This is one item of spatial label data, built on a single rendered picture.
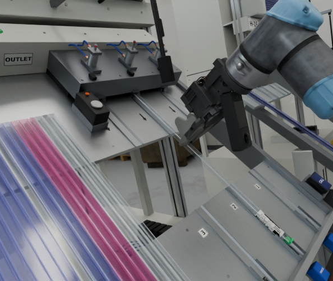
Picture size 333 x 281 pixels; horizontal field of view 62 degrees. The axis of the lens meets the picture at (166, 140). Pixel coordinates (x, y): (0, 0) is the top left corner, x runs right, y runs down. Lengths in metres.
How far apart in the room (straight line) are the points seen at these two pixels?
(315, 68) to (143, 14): 0.65
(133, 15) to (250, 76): 0.54
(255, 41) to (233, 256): 0.36
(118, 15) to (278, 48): 0.56
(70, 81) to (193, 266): 0.44
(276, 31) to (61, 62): 0.44
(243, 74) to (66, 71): 0.37
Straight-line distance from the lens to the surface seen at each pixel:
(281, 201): 0.70
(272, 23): 0.49
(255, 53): 0.49
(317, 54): 0.47
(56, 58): 0.69
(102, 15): 0.88
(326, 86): 0.46
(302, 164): 0.99
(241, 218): 0.59
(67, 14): 0.82
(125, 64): 0.74
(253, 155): 0.79
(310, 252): 0.62
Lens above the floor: 1.07
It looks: 9 degrees down
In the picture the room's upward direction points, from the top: 12 degrees counter-clockwise
